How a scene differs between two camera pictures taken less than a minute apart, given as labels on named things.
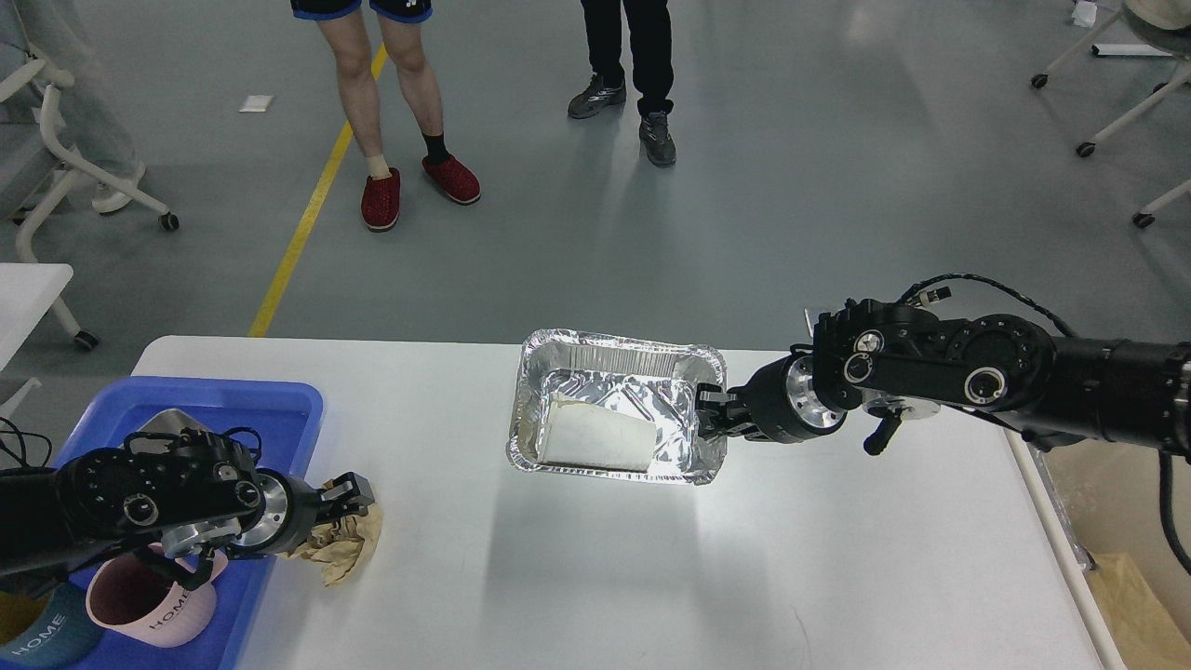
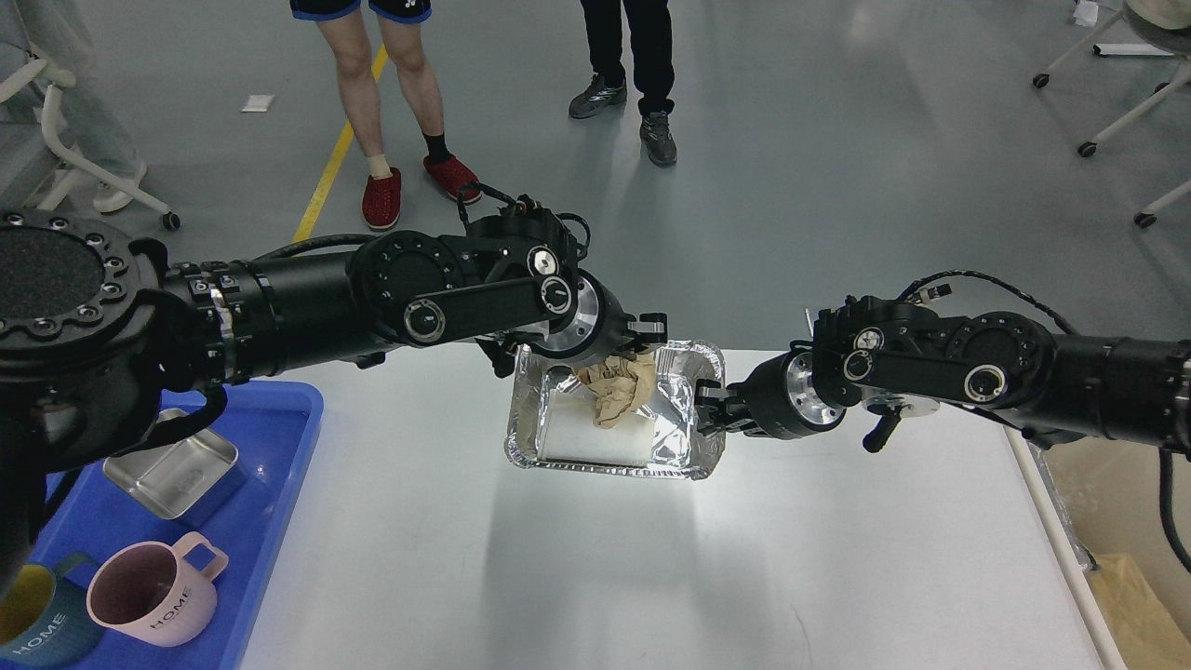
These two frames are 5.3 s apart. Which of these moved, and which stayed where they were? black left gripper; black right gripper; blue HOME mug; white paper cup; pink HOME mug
Moved: black left gripper
Stayed: black right gripper; pink HOME mug; blue HOME mug; white paper cup
